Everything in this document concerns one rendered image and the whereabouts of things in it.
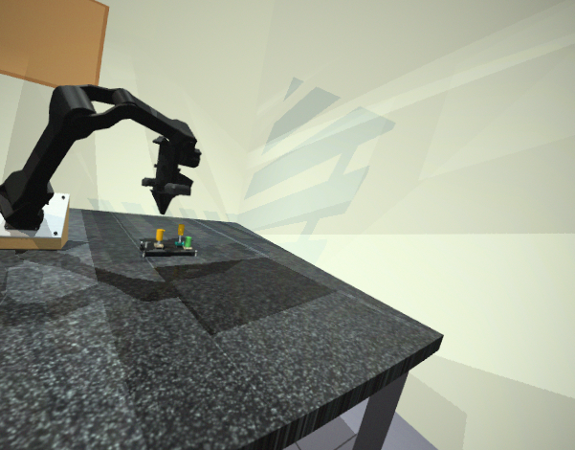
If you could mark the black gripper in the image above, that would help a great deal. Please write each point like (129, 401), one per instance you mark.
(164, 185)

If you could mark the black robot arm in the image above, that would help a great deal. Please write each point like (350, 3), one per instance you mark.
(73, 117)

